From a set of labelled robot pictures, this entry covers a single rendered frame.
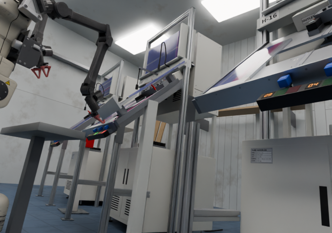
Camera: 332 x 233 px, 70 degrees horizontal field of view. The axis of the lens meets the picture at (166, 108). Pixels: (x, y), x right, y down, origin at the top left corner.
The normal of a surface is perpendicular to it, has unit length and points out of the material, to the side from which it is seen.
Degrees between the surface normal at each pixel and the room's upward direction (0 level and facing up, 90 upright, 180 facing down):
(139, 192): 90
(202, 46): 90
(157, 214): 90
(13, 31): 90
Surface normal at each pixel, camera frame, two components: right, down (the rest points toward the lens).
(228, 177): -0.66, -0.28
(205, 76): 0.58, -0.16
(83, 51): 0.75, -0.11
